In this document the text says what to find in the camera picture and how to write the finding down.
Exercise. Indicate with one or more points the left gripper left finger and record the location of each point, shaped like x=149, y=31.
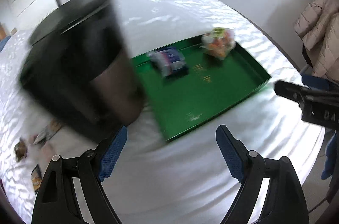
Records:
x=56, y=200

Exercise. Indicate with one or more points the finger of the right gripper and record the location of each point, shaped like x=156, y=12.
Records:
x=315, y=82
x=293, y=92

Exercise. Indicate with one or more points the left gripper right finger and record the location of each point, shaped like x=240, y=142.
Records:
x=284, y=201

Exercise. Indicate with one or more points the Danisa butter cookies packet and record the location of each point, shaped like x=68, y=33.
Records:
x=36, y=178

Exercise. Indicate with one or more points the white blue newsprint packet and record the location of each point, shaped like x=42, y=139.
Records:
x=48, y=132

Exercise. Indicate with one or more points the brown oat snack bag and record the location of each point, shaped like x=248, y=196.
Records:
x=20, y=150

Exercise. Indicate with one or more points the dried fruit clear bag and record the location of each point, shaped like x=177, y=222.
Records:
x=219, y=42

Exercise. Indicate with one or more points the blue silver snack packet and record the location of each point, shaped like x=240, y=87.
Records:
x=169, y=61

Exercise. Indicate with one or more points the beige down jacket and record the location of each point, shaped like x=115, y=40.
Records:
x=317, y=27

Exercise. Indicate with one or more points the bronze black kettle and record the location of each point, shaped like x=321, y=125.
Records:
x=79, y=70

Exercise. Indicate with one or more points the green tray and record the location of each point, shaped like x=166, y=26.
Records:
x=184, y=102

